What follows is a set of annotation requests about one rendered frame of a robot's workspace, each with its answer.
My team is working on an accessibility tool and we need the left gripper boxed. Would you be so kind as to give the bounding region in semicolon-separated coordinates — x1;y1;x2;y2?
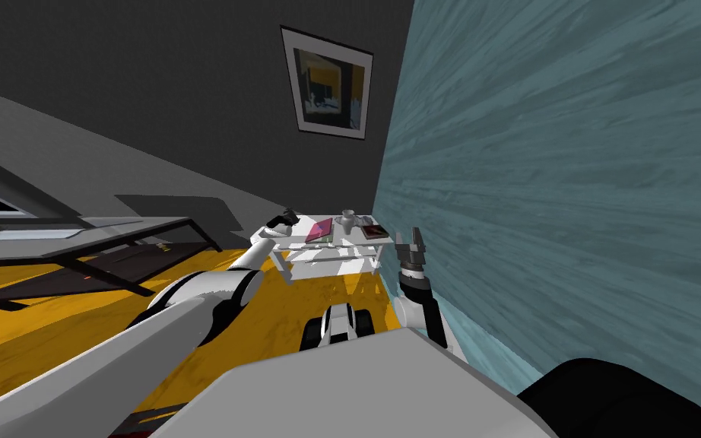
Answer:
265;209;301;238

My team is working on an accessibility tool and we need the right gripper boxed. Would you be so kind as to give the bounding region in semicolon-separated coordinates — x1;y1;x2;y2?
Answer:
393;227;429;280

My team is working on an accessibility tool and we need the pink book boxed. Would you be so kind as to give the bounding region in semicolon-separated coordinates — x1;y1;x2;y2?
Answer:
304;217;335;245

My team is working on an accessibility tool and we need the white low table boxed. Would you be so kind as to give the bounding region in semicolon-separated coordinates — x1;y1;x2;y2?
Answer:
249;213;395;285

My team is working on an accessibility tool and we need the white mug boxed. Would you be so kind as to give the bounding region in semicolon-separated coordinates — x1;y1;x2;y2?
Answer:
335;209;359;236

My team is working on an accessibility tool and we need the framed yellow picture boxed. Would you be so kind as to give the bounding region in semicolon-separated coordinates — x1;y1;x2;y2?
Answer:
280;24;376;141

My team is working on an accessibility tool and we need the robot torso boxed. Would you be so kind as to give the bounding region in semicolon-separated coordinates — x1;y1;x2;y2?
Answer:
149;302;561;438

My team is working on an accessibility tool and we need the black glass-top table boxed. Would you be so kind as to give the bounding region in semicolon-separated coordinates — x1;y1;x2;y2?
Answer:
0;215;224;313

